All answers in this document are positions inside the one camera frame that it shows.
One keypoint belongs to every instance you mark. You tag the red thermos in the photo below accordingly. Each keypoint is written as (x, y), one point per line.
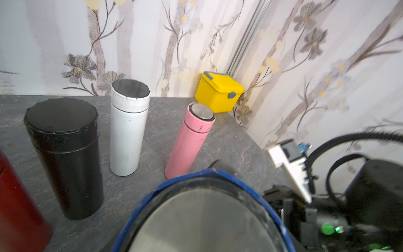
(23, 227)

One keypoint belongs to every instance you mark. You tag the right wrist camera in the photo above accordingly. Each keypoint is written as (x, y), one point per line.
(288, 156)

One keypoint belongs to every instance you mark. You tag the blue thermos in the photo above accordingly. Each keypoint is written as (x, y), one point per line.
(207, 211)

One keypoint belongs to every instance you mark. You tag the yellow lidded box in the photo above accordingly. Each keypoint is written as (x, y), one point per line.
(218, 91)

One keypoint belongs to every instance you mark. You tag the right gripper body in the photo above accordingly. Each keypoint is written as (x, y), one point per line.
(320, 226)

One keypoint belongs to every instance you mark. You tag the black thermos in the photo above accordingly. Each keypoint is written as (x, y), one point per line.
(64, 132)

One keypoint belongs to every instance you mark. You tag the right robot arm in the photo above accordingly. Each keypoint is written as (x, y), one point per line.
(367, 217)

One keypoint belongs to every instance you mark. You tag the pink thermos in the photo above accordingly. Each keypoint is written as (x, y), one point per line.
(193, 132)

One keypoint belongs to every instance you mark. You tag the white thermos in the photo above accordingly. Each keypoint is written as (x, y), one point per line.
(130, 101)

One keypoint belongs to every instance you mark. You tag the grey cloth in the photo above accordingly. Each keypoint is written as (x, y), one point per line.
(222, 166)

